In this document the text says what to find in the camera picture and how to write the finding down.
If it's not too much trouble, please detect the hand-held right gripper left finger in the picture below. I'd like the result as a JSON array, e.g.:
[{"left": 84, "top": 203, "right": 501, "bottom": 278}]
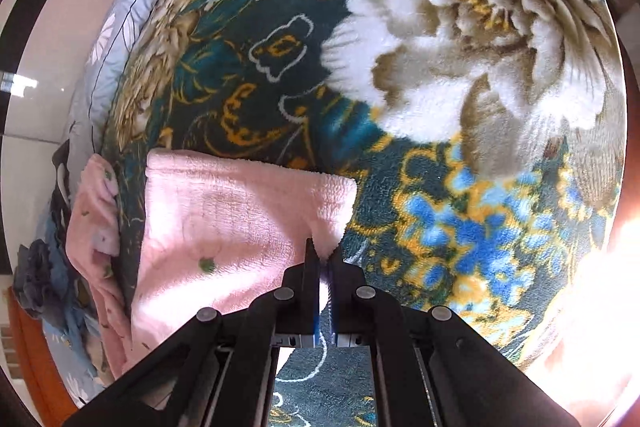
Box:
[{"left": 62, "top": 238, "right": 321, "bottom": 427}]

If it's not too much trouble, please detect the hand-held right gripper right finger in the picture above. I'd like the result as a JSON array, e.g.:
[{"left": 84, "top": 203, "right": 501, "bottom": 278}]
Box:
[{"left": 327, "top": 244, "right": 581, "bottom": 427}]

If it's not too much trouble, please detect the pink fleece pajama garment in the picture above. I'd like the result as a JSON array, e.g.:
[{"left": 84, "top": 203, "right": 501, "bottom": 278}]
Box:
[
  {"left": 66, "top": 154, "right": 135, "bottom": 379},
  {"left": 131, "top": 149, "right": 359, "bottom": 410}
]

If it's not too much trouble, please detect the teal floral blanket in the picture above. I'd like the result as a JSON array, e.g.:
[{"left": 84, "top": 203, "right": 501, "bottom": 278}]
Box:
[{"left": 100, "top": 0, "right": 631, "bottom": 427}]

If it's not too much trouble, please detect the black and white garment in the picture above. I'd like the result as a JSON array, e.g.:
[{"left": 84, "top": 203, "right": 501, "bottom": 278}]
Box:
[{"left": 50, "top": 139, "right": 81, "bottom": 228}]

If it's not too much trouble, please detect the dark grey garment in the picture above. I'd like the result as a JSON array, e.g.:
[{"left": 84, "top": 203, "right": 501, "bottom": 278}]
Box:
[{"left": 14, "top": 241, "right": 66, "bottom": 320}]

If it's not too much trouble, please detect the white wardrobe with black band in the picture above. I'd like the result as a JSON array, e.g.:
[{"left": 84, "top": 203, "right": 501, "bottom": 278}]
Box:
[{"left": 0, "top": 0, "right": 121, "bottom": 278}]

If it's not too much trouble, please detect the light blue floral duvet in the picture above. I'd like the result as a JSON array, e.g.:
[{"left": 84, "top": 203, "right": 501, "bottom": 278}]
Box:
[{"left": 42, "top": 0, "right": 221, "bottom": 408}]

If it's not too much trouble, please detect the orange wooden bed frame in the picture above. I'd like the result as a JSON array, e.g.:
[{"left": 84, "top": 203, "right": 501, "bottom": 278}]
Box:
[{"left": 6, "top": 287, "right": 68, "bottom": 427}]

